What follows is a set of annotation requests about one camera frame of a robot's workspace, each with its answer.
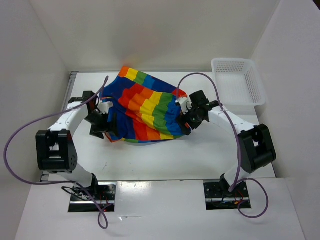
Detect white plastic basket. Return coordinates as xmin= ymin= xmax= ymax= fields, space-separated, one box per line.
xmin=211 ymin=58 xmax=266 ymax=107

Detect rainbow striped shorts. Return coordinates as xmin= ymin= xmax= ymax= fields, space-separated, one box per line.
xmin=100 ymin=66 xmax=188 ymax=143

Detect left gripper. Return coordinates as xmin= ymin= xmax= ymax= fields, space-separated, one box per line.
xmin=83 ymin=111 xmax=119 ymax=140

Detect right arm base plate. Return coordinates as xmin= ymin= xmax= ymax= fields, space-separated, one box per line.
xmin=203 ymin=179 xmax=252 ymax=211

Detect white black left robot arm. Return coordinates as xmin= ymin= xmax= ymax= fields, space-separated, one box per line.
xmin=35 ymin=91 xmax=118 ymax=200

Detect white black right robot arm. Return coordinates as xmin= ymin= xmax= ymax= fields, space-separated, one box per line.
xmin=176 ymin=90 xmax=277 ymax=197

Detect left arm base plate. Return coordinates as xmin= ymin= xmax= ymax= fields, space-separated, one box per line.
xmin=61 ymin=181 xmax=117 ymax=213

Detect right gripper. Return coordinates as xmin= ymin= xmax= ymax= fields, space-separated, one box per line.
xmin=175 ymin=103 xmax=205 ymax=136

